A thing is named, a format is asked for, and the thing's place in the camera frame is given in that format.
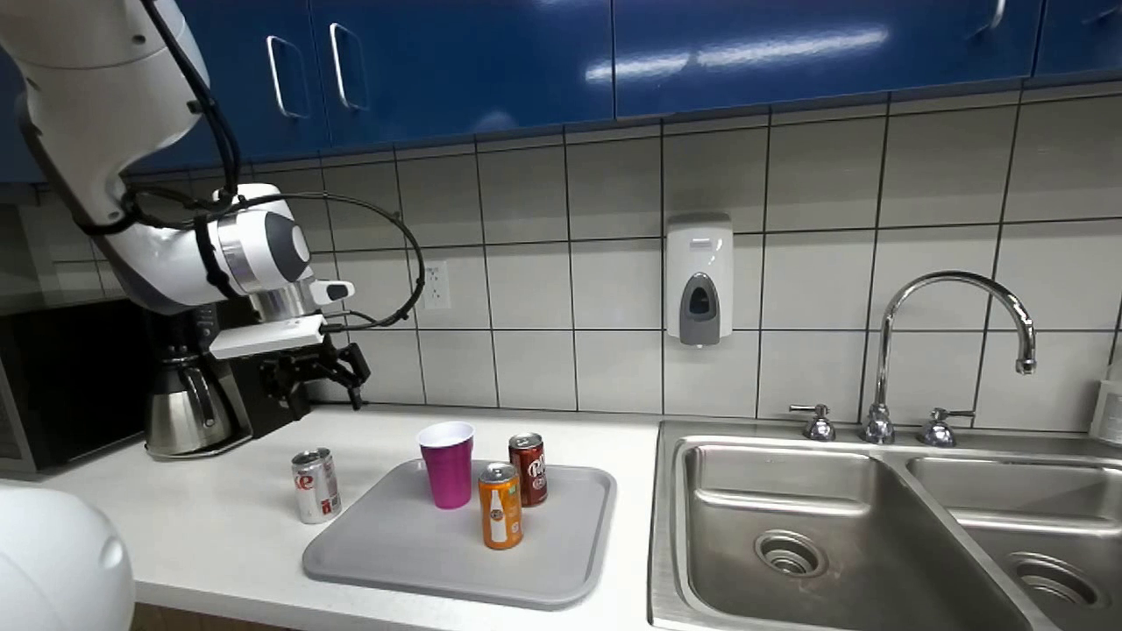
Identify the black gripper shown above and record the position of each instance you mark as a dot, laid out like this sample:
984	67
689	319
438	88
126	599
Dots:
287	376

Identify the silver diet soda can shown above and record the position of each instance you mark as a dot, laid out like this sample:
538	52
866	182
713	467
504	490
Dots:
316	495

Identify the chrome gooseneck faucet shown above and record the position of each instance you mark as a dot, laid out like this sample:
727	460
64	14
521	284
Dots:
918	376

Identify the orange soda can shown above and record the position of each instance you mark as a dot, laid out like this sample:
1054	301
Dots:
500	504

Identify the blue upper cabinets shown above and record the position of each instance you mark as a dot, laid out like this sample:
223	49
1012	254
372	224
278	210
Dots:
303	77

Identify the magenta plastic cup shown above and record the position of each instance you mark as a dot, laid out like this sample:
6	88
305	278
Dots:
448	452

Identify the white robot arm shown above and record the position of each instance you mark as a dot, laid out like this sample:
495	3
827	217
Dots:
112	81

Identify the steel coffee carafe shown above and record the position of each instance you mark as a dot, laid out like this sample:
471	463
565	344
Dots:
187	412

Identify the grey plastic tray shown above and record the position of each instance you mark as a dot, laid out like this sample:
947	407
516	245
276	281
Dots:
394	536

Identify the white wall soap dispenser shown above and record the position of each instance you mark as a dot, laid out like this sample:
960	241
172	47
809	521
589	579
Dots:
700	281

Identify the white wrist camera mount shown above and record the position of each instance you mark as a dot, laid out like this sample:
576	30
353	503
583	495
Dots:
267	336

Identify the black coffee maker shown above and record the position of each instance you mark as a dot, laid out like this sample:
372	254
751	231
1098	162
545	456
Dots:
243	395

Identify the white wall outlet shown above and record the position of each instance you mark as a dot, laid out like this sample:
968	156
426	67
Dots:
435	284

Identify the stainless steel double sink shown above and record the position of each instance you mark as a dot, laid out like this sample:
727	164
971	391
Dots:
758	530

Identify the brown root beer can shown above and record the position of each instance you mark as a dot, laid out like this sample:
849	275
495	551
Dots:
528	456

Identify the black microwave oven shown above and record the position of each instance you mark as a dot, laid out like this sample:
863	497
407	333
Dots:
73	383

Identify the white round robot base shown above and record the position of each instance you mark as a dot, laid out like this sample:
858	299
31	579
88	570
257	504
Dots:
60	565

